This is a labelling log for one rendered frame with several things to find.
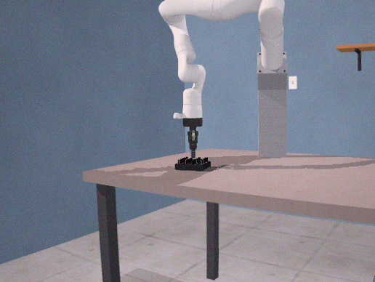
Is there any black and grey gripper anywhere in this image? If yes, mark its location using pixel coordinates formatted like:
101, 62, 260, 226
183, 118, 202, 159

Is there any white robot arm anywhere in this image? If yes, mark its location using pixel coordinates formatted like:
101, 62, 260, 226
159, 0, 285, 118

